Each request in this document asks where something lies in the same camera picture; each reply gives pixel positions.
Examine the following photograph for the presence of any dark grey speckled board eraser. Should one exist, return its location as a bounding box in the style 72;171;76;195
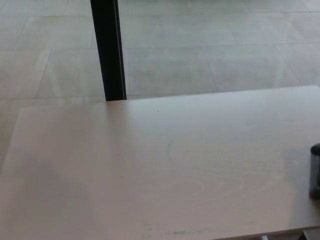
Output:
309;152;320;200

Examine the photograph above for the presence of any black vertical metal post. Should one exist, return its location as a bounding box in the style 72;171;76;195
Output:
90;0;128;102

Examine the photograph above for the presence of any dark grey under-table frame part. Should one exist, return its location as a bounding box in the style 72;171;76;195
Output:
301;229;320;240

